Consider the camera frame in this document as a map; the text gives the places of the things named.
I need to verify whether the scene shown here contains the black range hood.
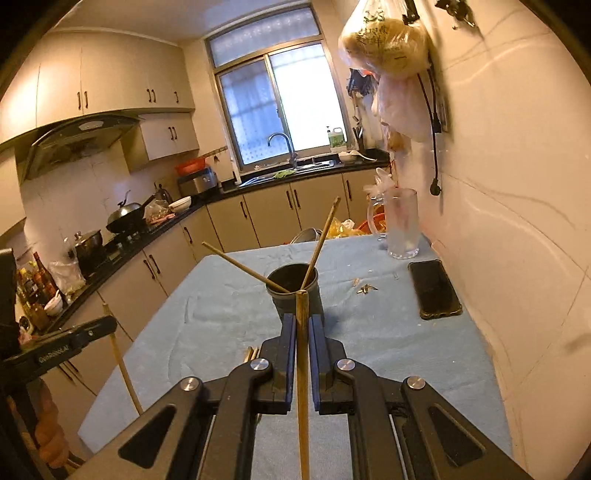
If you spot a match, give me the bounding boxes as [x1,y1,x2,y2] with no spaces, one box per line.
[16,113,145,182]

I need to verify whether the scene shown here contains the kitchen window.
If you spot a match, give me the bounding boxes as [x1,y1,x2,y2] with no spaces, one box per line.
[205,18,352,172]

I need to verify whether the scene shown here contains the beige upper cabinets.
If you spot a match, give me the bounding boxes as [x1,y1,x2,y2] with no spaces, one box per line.
[0,30,201,174]

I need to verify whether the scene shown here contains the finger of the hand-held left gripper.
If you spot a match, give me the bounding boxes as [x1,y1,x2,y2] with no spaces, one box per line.
[0,316,118,384]

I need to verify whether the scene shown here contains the red plastic basin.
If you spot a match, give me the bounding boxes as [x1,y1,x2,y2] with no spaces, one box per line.
[174,156,207,176]

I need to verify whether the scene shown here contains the tied white plastic bag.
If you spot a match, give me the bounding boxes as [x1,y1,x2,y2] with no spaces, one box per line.
[364,167,399,196]

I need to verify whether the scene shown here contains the steel cooking pot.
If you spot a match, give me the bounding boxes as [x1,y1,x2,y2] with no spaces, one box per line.
[64,229,106,274]

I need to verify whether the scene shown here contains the black wok with lid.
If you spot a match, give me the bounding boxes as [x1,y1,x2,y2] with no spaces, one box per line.
[105,189,157,233]

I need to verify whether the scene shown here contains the red plastic basket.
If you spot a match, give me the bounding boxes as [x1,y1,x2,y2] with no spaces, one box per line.
[357,211,389,237]

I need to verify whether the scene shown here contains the beige cabinets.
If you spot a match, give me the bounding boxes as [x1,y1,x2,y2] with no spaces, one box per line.
[41,167,393,398]
[0,30,201,174]

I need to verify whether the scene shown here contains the metal steamer pot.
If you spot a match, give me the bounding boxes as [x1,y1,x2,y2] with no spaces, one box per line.
[289,226,325,245]

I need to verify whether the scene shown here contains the person's left hand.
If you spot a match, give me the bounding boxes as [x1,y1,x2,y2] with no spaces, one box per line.
[33,377,71,468]

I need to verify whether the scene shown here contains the chrome sink faucet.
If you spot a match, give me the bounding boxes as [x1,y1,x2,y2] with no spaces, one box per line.
[267,132,299,169]

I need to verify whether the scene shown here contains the black power cable with plug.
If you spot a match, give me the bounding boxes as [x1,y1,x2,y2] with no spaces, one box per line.
[417,68,445,198]

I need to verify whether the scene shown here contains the light blue tablecloth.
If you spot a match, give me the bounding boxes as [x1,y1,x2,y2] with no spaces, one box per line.
[78,234,514,480]

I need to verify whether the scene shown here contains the silver rice cooker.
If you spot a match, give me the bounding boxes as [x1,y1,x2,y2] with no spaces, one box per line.
[177,168,219,195]

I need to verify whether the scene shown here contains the beige lower cabinets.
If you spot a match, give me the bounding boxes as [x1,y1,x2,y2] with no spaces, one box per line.
[41,167,393,398]

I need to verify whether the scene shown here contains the dark round chopstick cup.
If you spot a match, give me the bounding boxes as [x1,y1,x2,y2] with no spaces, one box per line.
[265,263,325,326]

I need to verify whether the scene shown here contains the small white bowl with spoon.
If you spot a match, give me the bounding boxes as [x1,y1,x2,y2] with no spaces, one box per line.
[43,290,66,318]

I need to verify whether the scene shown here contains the black smartphone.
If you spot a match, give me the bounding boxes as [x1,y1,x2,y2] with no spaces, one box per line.
[408,260,463,321]

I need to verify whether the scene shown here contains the row of sauce bottles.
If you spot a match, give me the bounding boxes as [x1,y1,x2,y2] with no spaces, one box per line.
[16,251,57,331]

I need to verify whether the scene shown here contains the white hanging plastic bags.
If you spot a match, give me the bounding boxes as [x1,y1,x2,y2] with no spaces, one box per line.
[370,73,435,143]

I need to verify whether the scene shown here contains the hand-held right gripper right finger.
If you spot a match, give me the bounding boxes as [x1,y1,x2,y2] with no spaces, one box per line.
[308,315,533,480]

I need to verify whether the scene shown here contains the black wall hook rail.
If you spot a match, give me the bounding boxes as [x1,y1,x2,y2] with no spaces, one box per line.
[434,0,477,29]

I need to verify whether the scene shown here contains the clear plastic bag of noodles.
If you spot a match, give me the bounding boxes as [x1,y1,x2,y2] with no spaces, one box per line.
[338,0,435,78]

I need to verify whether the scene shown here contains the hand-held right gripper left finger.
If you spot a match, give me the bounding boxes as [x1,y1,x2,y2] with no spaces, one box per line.
[78,314,297,480]

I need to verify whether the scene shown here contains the crumpled clear plastic bag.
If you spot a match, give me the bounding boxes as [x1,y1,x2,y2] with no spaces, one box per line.
[48,260,88,297]

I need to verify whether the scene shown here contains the clear plastic bag with food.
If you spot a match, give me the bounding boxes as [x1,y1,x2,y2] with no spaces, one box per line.
[143,198,172,224]

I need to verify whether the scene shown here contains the steel kitchen sink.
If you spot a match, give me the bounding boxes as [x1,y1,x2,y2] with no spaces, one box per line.
[239,158,336,186]

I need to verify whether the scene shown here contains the clear plastic measuring jug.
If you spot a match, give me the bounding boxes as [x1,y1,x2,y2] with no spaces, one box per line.
[366,187,422,260]

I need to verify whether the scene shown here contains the yellow plastic bag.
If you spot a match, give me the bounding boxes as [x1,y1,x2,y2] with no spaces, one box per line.
[322,217,371,239]

